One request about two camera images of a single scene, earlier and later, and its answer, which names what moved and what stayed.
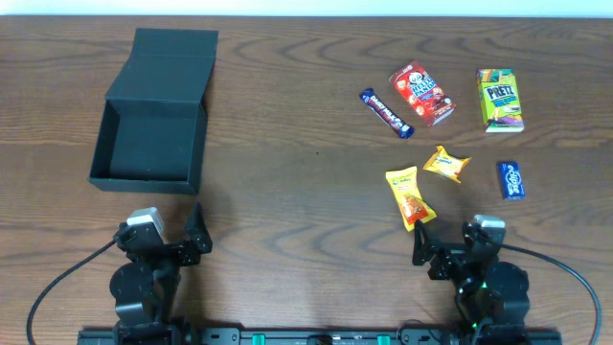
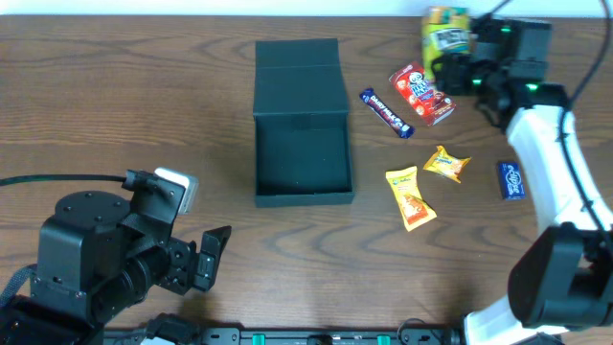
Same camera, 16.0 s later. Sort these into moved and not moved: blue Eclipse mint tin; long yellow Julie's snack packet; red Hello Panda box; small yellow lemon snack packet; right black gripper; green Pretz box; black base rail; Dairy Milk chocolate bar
Moved: right black gripper; green Pretz box
Not moved: red Hello Panda box; long yellow Julie's snack packet; small yellow lemon snack packet; blue Eclipse mint tin; black base rail; Dairy Milk chocolate bar
